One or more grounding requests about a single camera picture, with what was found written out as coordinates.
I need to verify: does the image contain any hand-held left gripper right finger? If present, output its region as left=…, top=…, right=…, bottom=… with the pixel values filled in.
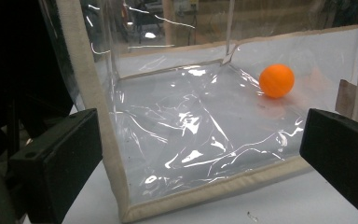
left=298, top=107, right=358, bottom=224

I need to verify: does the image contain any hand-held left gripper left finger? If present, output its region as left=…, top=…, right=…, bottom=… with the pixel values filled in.
left=7, top=107, right=103, bottom=224

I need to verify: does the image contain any orange ball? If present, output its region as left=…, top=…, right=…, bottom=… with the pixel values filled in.
left=258, top=63, right=296, bottom=100

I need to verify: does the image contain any clear plastic bag beige trim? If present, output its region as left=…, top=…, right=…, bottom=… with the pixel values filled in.
left=38, top=0, right=358, bottom=224

